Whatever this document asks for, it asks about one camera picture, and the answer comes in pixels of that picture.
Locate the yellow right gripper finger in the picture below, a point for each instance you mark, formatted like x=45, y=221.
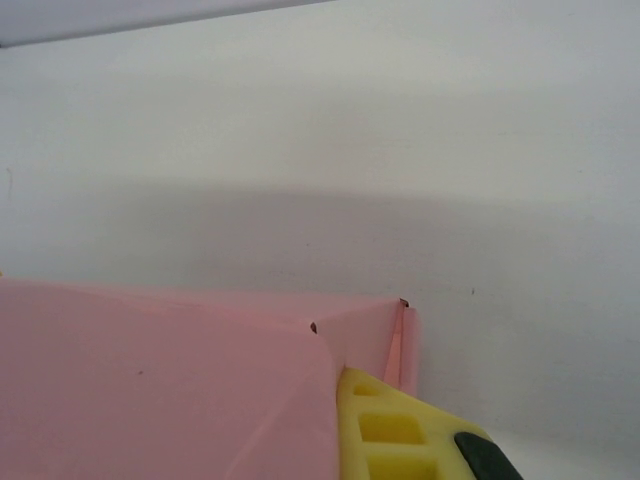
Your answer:
x=400, y=430

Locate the pink cloth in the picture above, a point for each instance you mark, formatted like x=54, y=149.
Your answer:
x=160, y=380

